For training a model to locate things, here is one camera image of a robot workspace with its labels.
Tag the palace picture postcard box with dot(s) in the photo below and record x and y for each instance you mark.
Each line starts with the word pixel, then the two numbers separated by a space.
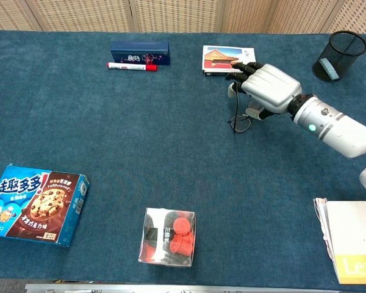
pixel 219 58

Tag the black-framed eyeglasses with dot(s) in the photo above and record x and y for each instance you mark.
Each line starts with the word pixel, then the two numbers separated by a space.
pixel 242 125

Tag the clear box with red pieces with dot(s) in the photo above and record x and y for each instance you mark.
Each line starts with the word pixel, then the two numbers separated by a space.
pixel 170 238

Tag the blue chocolate cookie box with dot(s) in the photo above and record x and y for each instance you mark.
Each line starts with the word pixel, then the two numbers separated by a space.
pixel 36 207

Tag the worn pinkish paper stack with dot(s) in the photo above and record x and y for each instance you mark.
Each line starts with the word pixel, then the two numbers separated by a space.
pixel 321 216

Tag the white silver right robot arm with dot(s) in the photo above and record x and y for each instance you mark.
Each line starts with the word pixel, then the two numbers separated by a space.
pixel 338 131

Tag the navy blue pencil case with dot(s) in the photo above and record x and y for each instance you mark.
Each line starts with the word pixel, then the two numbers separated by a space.
pixel 140 52

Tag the teal white eraser block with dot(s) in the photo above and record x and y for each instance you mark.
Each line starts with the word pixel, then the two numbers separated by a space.
pixel 328 69

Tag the white yellow Lexicon book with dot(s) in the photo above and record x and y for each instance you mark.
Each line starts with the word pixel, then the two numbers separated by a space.
pixel 357 238

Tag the black mesh pen holder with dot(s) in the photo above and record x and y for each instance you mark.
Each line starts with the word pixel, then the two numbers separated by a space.
pixel 341 52

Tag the beige woven folding screen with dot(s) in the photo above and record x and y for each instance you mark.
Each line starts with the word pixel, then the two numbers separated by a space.
pixel 177 15

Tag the aluminium rail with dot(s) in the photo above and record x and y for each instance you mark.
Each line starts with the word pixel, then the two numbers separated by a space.
pixel 170 288

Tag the red white marker pen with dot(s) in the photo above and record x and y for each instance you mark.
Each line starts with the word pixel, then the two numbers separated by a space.
pixel 128 66

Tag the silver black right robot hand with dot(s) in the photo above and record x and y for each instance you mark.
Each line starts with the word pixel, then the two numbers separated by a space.
pixel 271 87

